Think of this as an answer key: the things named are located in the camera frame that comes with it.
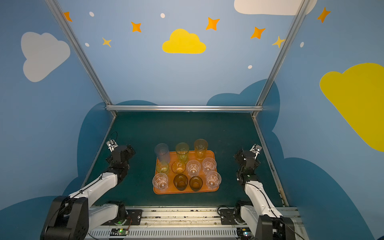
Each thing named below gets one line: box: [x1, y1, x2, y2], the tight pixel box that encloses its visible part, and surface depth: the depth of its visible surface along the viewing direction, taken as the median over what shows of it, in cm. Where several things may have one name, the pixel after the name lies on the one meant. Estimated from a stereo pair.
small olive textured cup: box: [189, 176, 203, 192], surface depth 82 cm
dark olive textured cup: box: [173, 174, 189, 191], surface depth 84 cm
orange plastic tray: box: [153, 150, 220, 195], surface depth 86 cm
